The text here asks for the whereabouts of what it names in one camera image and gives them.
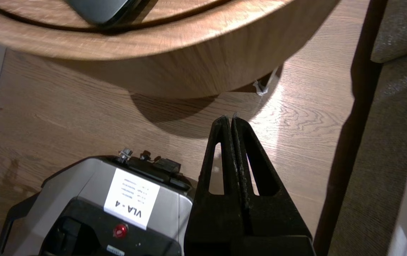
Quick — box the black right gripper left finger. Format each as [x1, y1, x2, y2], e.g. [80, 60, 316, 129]
[184, 116, 249, 256]

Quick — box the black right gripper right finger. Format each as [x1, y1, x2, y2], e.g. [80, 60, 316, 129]
[232, 114, 312, 238]

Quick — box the curved wooden table drawer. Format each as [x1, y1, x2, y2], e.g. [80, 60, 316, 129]
[0, 0, 341, 99]

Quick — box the black TV remote control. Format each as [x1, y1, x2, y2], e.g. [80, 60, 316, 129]
[64, 0, 143, 27]

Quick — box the grey black robot base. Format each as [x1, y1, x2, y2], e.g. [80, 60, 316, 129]
[0, 149, 195, 256]

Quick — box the white printed label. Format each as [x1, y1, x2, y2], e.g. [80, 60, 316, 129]
[103, 168, 161, 231]

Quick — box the red round button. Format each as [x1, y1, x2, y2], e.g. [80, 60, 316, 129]
[113, 223, 128, 239]

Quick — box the grey upholstered bed headboard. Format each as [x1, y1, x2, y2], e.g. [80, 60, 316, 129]
[326, 0, 407, 256]

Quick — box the round wooden side table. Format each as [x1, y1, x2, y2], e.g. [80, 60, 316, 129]
[0, 0, 341, 99]

